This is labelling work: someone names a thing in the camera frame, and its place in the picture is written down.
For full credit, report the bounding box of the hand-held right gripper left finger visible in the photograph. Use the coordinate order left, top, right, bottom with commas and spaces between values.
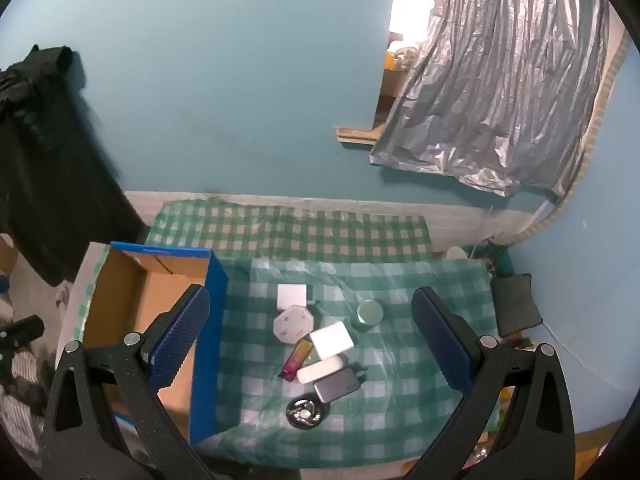
40, 284, 216, 480

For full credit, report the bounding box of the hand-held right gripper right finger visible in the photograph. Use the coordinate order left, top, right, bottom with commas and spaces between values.
402, 286, 578, 480

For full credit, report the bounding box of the blue cardboard box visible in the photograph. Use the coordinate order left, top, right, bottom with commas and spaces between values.
80, 241, 230, 448

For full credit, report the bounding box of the green round tin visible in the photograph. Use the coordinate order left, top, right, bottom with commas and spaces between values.
356, 299, 388, 332

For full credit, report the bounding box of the white hexagonal box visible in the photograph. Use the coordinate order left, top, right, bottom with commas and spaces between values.
273, 306, 316, 345

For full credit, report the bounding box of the white grey-marked charger block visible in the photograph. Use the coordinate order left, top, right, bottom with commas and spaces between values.
309, 321, 355, 359

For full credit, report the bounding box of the black plug charger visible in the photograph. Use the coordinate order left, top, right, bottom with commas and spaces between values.
313, 365, 368, 403

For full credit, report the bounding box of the white wall charger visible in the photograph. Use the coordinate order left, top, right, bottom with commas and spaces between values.
276, 284, 321, 311

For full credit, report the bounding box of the pink translucent stick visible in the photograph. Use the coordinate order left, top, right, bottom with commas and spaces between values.
281, 338, 315, 381

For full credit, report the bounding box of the white oblong case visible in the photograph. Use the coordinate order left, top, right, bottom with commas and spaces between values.
296, 353, 348, 385

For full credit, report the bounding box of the black round fan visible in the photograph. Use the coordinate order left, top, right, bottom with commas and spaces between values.
285, 394, 328, 431

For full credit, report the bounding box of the black white striped cloth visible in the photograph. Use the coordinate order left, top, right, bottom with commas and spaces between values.
0, 350, 53, 453

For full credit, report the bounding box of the green checkered tablecloth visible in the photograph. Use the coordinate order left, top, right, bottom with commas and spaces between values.
75, 199, 501, 471

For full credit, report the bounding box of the black cushion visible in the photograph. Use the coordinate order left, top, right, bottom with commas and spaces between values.
491, 273, 544, 338

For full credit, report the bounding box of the black hanging cloth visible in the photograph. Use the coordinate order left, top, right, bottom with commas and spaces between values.
0, 45, 147, 287

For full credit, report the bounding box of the wooden window ledge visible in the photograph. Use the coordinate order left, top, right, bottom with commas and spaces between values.
336, 126, 383, 147

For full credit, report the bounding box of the woven trim strip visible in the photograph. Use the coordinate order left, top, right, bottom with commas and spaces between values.
517, 35, 632, 242

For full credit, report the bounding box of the clear plastic bag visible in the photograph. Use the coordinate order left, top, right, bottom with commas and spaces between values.
369, 0, 612, 197

